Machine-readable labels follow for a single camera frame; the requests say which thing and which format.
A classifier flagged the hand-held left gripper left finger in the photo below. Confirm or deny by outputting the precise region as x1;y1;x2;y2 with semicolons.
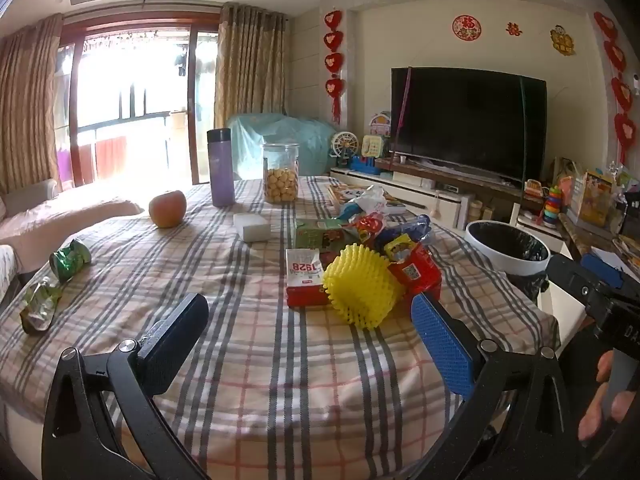
41;292;211;480

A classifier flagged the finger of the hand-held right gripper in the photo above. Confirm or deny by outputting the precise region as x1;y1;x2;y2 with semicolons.
546;254;608;312
581;252;626;290

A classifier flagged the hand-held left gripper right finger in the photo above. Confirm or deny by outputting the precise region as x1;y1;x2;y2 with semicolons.
411;292;581;480

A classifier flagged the white bin with black liner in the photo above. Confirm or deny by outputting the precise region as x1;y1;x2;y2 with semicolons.
465;220;551;306

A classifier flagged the blue plastic bag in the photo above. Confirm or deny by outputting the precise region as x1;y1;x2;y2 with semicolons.
380;214;432;252

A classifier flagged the person's right hand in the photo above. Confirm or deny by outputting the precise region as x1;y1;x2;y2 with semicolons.
577;349;640;442

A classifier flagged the white paper sheet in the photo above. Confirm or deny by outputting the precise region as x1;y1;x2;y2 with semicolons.
590;247;640;277

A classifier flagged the marble side table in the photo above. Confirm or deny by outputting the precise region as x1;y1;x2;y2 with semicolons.
557;210;640;271

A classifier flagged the yellow picture box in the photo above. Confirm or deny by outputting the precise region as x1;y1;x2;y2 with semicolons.
572;170;613;226

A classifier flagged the plaid blanket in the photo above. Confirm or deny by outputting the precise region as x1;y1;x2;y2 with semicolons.
0;175;561;480

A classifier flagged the yellow foam fruit net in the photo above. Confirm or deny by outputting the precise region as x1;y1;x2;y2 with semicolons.
322;243;405;331

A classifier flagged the paper gift bag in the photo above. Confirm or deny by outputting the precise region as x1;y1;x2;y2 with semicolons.
552;157;576;187

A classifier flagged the yellow red snack packet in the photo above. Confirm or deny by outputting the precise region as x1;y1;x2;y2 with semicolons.
382;237;418;263

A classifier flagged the crushed green can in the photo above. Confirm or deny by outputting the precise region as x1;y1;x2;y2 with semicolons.
49;238;93;282

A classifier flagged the crumpled green wrapper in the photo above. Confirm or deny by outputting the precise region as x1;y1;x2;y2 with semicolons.
20;277;63;335

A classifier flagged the red apple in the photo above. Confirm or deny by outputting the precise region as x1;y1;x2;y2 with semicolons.
148;190;188;229

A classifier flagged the white rectangular box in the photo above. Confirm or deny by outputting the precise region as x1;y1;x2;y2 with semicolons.
233;212;272;242

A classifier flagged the red white carton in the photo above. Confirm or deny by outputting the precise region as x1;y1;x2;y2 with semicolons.
285;248;333;308

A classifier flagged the white tv cabinet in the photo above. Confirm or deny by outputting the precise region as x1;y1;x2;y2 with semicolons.
330;169;571;261

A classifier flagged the brown tv riser shelf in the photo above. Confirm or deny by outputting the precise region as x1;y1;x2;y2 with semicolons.
375;157;546;206

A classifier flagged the white plastic bag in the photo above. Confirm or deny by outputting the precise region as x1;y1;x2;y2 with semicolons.
347;184;388;216

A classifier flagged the green carton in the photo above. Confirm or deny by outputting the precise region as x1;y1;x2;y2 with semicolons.
294;217;358;253

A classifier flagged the pink covered sofa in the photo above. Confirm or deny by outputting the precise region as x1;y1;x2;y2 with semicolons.
0;177;146;281

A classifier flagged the orange cover picture book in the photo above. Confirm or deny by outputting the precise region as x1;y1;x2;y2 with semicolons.
327;183;407;213

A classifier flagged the purple thermos bottle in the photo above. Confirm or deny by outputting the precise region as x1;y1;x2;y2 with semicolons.
206;128;236;207

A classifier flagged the black television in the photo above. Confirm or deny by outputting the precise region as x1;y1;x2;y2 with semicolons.
390;66;548;184

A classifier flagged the clear jar of snack balls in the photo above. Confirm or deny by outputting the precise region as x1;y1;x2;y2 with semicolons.
262;143;300;204

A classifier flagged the ferris wheel toy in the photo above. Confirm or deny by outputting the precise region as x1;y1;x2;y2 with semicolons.
328;131;357;168

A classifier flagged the house shaped toy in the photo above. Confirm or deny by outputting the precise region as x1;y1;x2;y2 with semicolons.
367;110;392;138

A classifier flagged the teal dust cover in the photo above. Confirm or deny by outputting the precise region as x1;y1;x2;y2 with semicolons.
225;112;337;181

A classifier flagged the wooden sliding balcony door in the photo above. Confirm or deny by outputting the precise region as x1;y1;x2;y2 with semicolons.
60;10;221;191

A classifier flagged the beige curtain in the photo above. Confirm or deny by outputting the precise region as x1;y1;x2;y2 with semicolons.
214;2;290;131
0;12;65;196

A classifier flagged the rainbow stacking ring toy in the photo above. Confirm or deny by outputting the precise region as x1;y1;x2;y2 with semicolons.
544;185;563;223

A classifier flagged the red heart string decoration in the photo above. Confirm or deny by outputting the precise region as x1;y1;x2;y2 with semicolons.
593;10;638;166
322;7;347;126

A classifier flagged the cartoon wall decal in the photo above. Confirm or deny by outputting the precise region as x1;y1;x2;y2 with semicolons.
550;25;576;57

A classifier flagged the round red wall decal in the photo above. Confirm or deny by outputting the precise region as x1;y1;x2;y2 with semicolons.
452;15;482;41

